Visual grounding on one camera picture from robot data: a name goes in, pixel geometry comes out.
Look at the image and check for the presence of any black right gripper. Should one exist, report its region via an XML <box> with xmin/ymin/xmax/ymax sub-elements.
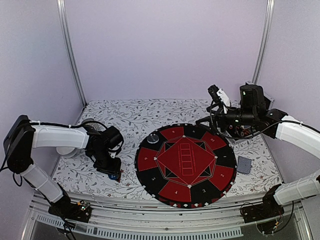
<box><xmin>196</xmin><ymin>102</ymin><xmax>257</xmax><ymax>136</ymax></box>

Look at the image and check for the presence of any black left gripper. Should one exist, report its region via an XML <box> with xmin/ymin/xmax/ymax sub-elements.
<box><xmin>90</xmin><ymin>148</ymin><xmax>122</xmax><ymax>177</ymax></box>

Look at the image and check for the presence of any blue small blind button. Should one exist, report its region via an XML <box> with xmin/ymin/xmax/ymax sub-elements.
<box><xmin>108</xmin><ymin>174</ymin><xmax>119</xmax><ymax>181</ymax></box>

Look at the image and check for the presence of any black dealer button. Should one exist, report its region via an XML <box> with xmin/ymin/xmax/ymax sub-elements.
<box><xmin>146</xmin><ymin>133</ymin><xmax>160</xmax><ymax>144</ymax></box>

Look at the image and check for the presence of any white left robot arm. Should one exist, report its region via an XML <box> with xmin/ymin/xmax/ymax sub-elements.
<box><xmin>3</xmin><ymin>115</ymin><xmax>124</xmax><ymax>217</ymax></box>

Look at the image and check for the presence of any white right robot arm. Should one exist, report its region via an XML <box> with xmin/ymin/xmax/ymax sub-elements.
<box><xmin>262</xmin><ymin>83</ymin><xmax>320</xmax><ymax>183</ymax></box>

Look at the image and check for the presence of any striped ceramic mug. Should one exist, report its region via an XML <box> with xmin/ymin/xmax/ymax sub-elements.
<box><xmin>81</xmin><ymin>118</ymin><xmax>102</xmax><ymax>131</ymax></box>

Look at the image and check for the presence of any aluminium poker chip case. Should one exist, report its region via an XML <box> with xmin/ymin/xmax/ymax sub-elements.
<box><xmin>217</xmin><ymin>125</ymin><xmax>257</xmax><ymax>144</ymax></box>

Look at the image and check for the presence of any triangular red black token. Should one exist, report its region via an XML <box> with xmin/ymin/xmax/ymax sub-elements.
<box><xmin>116</xmin><ymin>169</ymin><xmax>124</xmax><ymax>183</ymax></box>

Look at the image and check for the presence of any white round dish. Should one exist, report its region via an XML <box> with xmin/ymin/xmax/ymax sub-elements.
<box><xmin>56</xmin><ymin>146</ymin><xmax>78</xmax><ymax>158</ymax></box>

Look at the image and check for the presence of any round red black poker mat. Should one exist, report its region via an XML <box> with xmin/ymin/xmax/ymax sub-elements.
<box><xmin>134</xmin><ymin>123</ymin><xmax>237</xmax><ymax>209</ymax></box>

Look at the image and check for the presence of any blue playing card deck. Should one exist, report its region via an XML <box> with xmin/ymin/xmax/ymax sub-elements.
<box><xmin>237</xmin><ymin>156</ymin><xmax>252</xmax><ymax>175</ymax></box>

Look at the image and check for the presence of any floral patterned tablecloth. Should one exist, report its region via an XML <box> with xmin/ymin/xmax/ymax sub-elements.
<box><xmin>53</xmin><ymin>99</ymin><xmax>282</xmax><ymax>200</ymax></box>

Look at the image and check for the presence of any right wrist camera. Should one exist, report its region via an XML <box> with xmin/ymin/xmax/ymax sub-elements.
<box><xmin>207</xmin><ymin>85</ymin><xmax>231</xmax><ymax>114</ymax></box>

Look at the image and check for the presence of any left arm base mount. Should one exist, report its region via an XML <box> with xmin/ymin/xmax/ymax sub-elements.
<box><xmin>48</xmin><ymin>199</ymin><xmax>92</xmax><ymax>223</ymax></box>

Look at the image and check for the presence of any aluminium front rail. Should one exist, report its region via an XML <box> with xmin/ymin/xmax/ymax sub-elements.
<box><xmin>21</xmin><ymin>191</ymin><xmax>316</xmax><ymax>240</ymax></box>

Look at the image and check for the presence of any right aluminium frame post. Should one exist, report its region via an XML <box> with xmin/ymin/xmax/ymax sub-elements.
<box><xmin>252</xmin><ymin>0</ymin><xmax>275</xmax><ymax>85</ymax></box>

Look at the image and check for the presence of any aluminium frame post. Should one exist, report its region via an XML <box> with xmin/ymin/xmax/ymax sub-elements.
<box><xmin>252</xmin><ymin>0</ymin><xmax>275</xmax><ymax>85</ymax></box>
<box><xmin>56</xmin><ymin>0</ymin><xmax>88</xmax><ymax>107</ymax></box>

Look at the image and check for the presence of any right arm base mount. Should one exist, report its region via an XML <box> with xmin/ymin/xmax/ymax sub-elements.
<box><xmin>240</xmin><ymin>202</ymin><xmax>285</xmax><ymax>235</ymax></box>

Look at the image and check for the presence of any left aluminium frame post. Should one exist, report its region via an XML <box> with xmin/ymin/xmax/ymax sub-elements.
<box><xmin>56</xmin><ymin>0</ymin><xmax>88</xmax><ymax>107</ymax></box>

